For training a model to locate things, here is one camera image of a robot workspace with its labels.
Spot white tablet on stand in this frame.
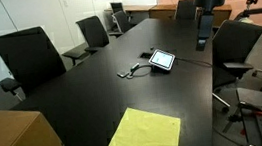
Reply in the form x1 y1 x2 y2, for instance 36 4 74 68
149 49 175 71

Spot black office chair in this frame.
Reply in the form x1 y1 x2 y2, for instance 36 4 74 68
212 20 262 113
63 16 109 65
0 26 66 96

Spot far end black chair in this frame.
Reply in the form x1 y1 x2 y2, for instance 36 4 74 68
175 0 197 20

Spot black cable on table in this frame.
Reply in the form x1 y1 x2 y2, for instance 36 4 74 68
125 60 155 80

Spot right black office chair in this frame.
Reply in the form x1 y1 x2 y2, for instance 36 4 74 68
212 20 262 113

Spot small black remote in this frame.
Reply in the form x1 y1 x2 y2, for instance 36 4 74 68
117 71 129 78

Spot wooden sideboard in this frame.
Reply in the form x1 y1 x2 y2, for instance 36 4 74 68
103 0 235 42

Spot near left black office chair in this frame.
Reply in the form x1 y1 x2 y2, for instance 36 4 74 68
0 26 66 96

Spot far left black chair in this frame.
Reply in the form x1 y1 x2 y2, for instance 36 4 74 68
110 2 134 38

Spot yellow cloth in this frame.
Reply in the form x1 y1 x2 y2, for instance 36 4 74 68
108 107 181 146

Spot red handled pliers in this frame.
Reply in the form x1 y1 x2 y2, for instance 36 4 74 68
238 101 262 116

